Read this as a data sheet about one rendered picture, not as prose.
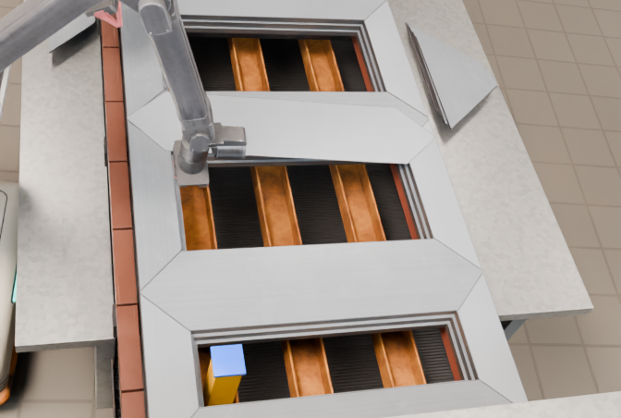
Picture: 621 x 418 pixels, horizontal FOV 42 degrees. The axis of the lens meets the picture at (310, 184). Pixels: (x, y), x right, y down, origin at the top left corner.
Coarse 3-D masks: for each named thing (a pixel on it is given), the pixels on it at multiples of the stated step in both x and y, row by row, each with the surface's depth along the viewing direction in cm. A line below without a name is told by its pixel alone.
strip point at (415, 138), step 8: (400, 112) 203; (400, 120) 201; (408, 120) 202; (400, 128) 200; (408, 128) 200; (416, 128) 201; (408, 136) 199; (416, 136) 199; (424, 136) 200; (432, 136) 200; (408, 144) 197; (416, 144) 198; (424, 144) 198; (408, 152) 196; (416, 152) 196; (408, 160) 194
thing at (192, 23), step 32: (224, 32) 214; (256, 32) 216; (288, 32) 219; (320, 32) 221; (352, 32) 223; (256, 96) 196; (288, 96) 199; (320, 96) 201; (352, 96) 203; (384, 96) 206; (128, 160) 183; (224, 160) 187; (256, 160) 189; (288, 160) 191; (320, 160) 193; (416, 192) 190; (416, 224) 187; (352, 320) 166; (384, 320) 168; (416, 320) 170; (448, 320) 173
